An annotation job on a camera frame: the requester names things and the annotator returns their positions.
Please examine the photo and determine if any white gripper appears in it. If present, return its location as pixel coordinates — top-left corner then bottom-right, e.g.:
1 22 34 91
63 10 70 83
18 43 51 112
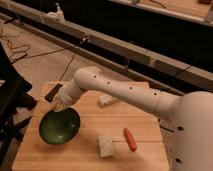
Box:
51 81 84 112

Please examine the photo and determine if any orange carrot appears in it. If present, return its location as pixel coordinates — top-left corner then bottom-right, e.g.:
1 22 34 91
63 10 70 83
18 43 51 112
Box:
124 128 137 152

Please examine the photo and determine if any green ceramic bowl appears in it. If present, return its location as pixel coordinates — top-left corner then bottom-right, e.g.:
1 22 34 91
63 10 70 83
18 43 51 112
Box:
39 108 81 145

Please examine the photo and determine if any white rectangular box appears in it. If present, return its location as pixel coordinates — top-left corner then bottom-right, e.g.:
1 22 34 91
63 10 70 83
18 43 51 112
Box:
99 94 118 107

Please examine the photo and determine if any black chair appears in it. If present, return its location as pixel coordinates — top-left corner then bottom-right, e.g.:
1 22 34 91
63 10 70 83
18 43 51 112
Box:
0 43 37 166

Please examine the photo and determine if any black rectangular device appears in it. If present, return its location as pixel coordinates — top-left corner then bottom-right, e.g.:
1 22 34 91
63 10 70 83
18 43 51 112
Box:
45 84 62 102

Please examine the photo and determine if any white sponge block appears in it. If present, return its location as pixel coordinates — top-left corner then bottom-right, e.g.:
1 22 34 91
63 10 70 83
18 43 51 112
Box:
98 135 114 158

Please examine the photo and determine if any long metal rail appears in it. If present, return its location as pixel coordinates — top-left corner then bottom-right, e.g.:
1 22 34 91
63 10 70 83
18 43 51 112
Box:
0 0 213 92

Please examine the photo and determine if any black floor cable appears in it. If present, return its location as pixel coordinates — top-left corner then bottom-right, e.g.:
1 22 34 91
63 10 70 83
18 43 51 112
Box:
0 19 88 82

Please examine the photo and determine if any white object on rail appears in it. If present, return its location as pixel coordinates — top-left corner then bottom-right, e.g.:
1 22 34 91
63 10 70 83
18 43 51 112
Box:
45 4 65 22

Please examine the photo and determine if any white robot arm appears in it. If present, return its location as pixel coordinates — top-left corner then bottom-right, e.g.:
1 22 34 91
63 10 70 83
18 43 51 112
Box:
52 66 213 171

